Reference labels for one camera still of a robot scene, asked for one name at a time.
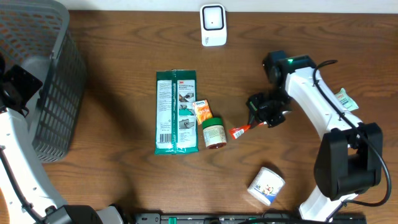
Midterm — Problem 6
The red coffee stick sachet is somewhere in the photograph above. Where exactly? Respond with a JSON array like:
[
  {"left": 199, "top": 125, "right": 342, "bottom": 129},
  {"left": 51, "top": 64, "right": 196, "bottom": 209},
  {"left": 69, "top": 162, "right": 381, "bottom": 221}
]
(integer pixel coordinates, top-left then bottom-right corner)
[{"left": 228, "top": 122, "right": 267, "bottom": 139}]

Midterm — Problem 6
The green lid white jar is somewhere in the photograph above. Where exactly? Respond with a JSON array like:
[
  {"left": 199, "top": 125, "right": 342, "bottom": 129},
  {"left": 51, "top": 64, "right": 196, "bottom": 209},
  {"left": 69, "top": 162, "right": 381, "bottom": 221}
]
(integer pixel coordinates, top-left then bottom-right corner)
[{"left": 202, "top": 118, "right": 227, "bottom": 149}]

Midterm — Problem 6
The small orange carton box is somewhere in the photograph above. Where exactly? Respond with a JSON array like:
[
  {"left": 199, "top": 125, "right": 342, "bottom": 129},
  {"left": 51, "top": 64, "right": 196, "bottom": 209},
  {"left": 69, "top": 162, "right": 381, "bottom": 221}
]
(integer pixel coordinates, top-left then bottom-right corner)
[{"left": 192, "top": 100, "right": 213, "bottom": 125}]

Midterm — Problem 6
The teal white snack packet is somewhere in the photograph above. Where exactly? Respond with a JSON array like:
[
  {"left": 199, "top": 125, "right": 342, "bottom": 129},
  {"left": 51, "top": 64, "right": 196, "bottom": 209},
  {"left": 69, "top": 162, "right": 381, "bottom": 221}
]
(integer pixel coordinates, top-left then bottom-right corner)
[{"left": 335, "top": 88, "right": 359, "bottom": 111}]

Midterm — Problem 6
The white blue labelled jar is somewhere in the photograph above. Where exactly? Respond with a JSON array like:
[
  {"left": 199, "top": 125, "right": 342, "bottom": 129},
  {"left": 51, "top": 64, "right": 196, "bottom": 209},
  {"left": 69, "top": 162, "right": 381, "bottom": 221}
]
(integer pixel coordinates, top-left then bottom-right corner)
[{"left": 248, "top": 167, "right": 285, "bottom": 206}]

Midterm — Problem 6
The white red package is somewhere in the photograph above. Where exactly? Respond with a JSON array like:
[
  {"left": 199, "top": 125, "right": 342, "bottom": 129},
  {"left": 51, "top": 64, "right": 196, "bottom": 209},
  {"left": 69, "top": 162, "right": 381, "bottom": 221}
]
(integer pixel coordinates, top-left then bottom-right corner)
[{"left": 155, "top": 70, "right": 198, "bottom": 155}]

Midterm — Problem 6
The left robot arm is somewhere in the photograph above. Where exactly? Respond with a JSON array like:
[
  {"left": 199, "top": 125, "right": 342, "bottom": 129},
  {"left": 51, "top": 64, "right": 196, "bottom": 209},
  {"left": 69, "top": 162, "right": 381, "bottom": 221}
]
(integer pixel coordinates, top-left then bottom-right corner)
[{"left": 1, "top": 58, "right": 133, "bottom": 224}]

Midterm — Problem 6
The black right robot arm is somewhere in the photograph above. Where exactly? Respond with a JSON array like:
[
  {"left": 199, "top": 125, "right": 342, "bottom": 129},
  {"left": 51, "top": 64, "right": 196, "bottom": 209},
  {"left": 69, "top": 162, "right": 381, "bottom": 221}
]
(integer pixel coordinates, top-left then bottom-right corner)
[{"left": 246, "top": 50, "right": 387, "bottom": 222}]

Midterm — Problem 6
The white barcode scanner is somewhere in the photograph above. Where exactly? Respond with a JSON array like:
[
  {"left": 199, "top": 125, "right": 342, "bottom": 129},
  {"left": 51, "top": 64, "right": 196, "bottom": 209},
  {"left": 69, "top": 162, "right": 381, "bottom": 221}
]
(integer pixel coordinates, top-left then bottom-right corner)
[{"left": 200, "top": 4, "right": 228, "bottom": 47}]

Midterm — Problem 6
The grey plastic mesh basket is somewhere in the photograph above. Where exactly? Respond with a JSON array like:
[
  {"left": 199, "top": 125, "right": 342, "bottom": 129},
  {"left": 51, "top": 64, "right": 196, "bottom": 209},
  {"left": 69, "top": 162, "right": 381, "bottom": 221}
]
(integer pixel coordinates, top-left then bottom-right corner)
[{"left": 1, "top": 1, "right": 87, "bottom": 163}]

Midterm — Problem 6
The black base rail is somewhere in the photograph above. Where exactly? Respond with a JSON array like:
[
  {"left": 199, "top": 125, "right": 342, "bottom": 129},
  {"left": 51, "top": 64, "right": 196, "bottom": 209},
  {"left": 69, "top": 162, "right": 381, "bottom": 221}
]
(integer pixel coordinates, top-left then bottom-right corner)
[{"left": 134, "top": 211, "right": 368, "bottom": 224}]

